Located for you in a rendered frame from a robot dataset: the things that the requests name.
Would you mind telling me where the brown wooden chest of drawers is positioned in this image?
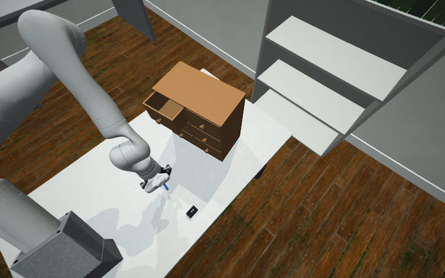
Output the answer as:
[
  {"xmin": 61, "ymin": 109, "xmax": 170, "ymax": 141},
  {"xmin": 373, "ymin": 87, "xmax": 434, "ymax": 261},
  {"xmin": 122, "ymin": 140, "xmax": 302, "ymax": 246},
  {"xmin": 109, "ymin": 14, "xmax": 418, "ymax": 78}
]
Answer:
[{"xmin": 152, "ymin": 61, "xmax": 246, "ymax": 162}]

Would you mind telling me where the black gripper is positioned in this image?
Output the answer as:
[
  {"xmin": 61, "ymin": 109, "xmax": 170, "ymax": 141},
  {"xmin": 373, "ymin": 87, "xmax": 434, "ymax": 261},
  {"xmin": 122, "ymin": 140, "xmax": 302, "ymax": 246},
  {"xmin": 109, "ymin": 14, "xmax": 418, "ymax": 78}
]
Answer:
[{"xmin": 140, "ymin": 164, "xmax": 172, "ymax": 189}]

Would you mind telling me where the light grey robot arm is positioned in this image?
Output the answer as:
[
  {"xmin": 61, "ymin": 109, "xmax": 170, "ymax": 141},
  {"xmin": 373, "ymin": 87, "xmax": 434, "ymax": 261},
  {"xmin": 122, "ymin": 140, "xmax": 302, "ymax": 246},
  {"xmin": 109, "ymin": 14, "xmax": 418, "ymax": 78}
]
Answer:
[{"xmin": 0, "ymin": 10, "xmax": 170, "ymax": 254}]

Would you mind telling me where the brown wooden drawer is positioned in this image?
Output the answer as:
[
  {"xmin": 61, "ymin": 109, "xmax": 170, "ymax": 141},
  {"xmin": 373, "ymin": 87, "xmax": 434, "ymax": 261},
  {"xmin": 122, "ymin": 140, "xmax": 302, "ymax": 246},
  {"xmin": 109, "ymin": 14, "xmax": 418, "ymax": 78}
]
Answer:
[
  {"xmin": 143, "ymin": 91, "xmax": 188, "ymax": 134},
  {"xmin": 195, "ymin": 137, "xmax": 221, "ymax": 160},
  {"xmin": 191, "ymin": 125, "xmax": 221, "ymax": 151},
  {"xmin": 187, "ymin": 109, "xmax": 220, "ymax": 140},
  {"xmin": 176, "ymin": 130, "xmax": 195, "ymax": 145},
  {"xmin": 183, "ymin": 123, "xmax": 192, "ymax": 135}
]

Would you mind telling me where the black 9v battery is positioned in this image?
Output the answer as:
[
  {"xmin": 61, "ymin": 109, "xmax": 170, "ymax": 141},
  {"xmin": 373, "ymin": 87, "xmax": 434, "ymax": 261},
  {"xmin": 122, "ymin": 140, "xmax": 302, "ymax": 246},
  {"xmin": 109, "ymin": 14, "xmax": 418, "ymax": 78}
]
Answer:
[{"xmin": 186, "ymin": 206, "xmax": 198, "ymax": 218}]

